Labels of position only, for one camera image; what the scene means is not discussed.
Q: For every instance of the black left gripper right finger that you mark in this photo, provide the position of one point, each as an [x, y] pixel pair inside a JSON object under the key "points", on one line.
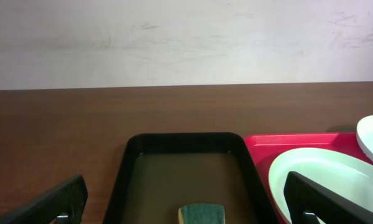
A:
{"points": [[309, 202]]}

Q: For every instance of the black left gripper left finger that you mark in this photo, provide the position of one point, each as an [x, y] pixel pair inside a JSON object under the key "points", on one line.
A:
{"points": [[65, 203]]}

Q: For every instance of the pale green plate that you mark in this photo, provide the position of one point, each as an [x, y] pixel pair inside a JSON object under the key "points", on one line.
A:
{"points": [[342, 174]]}

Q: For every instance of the green yellow sponge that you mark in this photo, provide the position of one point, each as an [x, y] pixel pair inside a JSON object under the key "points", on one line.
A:
{"points": [[201, 213]]}

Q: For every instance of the red plastic tray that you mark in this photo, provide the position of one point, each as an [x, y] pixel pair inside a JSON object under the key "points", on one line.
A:
{"points": [[264, 148]]}

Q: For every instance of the black rectangular tray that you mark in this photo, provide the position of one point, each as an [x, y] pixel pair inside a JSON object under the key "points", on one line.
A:
{"points": [[160, 173]]}

